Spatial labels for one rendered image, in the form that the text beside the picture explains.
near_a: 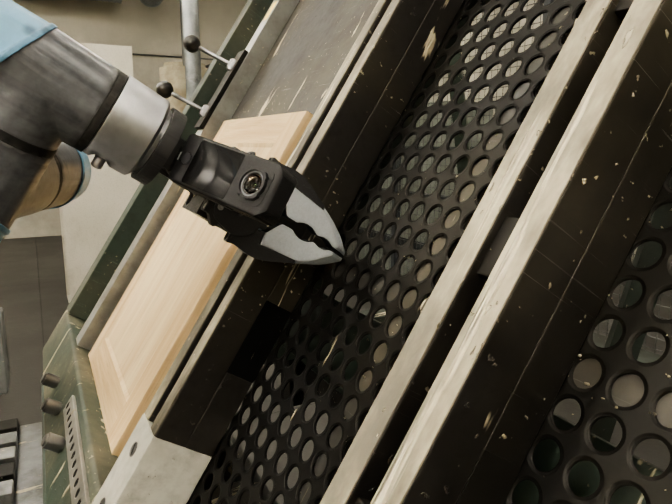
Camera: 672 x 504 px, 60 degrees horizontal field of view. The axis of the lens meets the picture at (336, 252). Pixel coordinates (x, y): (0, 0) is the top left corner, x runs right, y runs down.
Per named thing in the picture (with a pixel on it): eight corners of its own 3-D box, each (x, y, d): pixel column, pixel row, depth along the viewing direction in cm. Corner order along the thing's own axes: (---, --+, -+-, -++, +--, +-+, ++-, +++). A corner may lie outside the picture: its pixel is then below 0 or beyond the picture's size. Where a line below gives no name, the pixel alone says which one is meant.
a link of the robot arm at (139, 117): (135, 70, 46) (81, 159, 45) (186, 104, 48) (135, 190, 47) (123, 79, 52) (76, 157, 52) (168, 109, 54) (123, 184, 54)
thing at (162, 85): (207, 124, 130) (155, 95, 131) (215, 109, 131) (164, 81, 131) (203, 118, 127) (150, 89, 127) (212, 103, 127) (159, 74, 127)
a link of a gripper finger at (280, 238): (322, 249, 64) (253, 207, 59) (347, 258, 58) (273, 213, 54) (308, 274, 63) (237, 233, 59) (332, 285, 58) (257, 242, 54)
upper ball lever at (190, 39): (234, 78, 131) (182, 50, 132) (242, 64, 132) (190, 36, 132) (231, 72, 128) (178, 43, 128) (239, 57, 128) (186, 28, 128)
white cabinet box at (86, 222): (66, 295, 512) (45, 51, 474) (135, 288, 538) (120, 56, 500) (71, 313, 459) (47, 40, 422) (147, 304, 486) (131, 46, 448)
